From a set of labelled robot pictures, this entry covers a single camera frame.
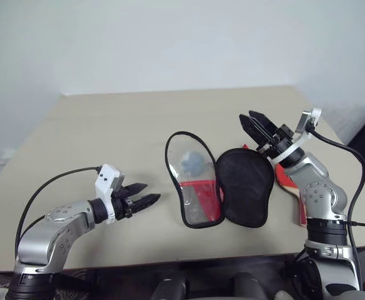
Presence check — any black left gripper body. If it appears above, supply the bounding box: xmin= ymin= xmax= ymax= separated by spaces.
xmin=112 ymin=186 xmax=137 ymax=221

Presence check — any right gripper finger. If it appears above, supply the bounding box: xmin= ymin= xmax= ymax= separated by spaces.
xmin=239 ymin=114 xmax=270 ymax=148
xmin=247 ymin=109 xmax=279 ymax=141

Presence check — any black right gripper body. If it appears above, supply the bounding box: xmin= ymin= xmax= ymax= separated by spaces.
xmin=256 ymin=122 xmax=296 ymax=158

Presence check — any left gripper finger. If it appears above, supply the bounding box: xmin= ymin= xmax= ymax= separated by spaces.
xmin=123 ymin=182 xmax=148 ymax=198
xmin=131 ymin=193 xmax=162 ymax=216

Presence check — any red table tennis paddle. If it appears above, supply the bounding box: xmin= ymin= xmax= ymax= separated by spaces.
xmin=241 ymin=142 xmax=309 ymax=228

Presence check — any clear pouch with black trim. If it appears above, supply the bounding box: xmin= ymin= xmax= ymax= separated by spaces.
xmin=164 ymin=131 xmax=276 ymax=229

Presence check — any dark rounded shape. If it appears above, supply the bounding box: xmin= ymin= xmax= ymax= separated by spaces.
xmin=152 ymin=277 xmax=189 ymax=300

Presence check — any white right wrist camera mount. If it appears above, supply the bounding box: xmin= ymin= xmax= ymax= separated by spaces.
xmin=264 ymin=107 xmax=324 ymax=165

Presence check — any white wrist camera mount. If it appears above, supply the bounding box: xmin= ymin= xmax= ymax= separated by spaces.
xmin=94 ymin=163 xmax=126 ymax=226
xmin=264 ymin=107 xmax=324 ymax=165

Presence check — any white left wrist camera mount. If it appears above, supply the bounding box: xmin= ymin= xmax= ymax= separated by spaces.
xmin=94 ymin=163 xmax=126 ymax=226

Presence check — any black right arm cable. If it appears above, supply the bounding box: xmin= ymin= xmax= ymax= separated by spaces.
xmin=306 ymin=124 xmax=365 ymax=294

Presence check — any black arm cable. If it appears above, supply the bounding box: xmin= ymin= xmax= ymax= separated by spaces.
xmin=306 ymin=124 xmax=365 ymax=294
xmin=14 ymin=166 xmax=102 ymax=251

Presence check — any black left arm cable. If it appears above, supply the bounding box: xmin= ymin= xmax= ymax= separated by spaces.
xmin=14 ymin=166 xmax=102 ymax=251

